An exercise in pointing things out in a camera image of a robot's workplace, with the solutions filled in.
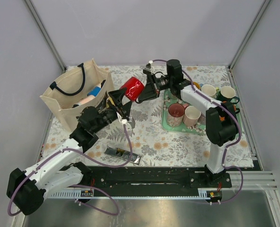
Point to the white slotted cable duct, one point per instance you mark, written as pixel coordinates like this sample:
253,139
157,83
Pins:
138,191

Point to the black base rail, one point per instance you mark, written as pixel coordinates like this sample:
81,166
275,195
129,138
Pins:
180,177

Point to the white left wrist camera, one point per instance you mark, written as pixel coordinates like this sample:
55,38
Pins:
129,124

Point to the orange mug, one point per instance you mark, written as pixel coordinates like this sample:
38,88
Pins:
237,110

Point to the pink octagonal mug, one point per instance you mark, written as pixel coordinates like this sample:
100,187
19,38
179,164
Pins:
191,116

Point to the yellow mug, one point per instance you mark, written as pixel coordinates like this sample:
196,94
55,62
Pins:
110,102

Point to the lime green mug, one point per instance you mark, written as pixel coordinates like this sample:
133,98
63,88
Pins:
210,90

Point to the beige canvas tote bag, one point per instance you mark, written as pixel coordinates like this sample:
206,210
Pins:
74,85

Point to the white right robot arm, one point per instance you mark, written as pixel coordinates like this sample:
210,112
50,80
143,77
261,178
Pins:
222,127

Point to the dark green mug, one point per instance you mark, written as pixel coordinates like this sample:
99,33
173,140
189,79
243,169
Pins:
228,94

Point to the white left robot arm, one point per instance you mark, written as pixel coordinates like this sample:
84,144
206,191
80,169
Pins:
29,188

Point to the red mug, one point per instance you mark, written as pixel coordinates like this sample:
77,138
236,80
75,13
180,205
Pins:
134,88

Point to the lavender mug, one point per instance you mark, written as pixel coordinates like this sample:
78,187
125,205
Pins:
202,120

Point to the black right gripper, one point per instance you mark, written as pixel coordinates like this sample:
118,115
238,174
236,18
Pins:
151,91

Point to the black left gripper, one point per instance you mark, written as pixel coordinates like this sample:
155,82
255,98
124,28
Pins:
117,96

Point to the pink round mug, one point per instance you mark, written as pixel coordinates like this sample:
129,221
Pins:
175,114

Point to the blue butterfly mug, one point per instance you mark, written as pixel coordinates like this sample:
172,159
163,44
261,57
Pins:
198,85

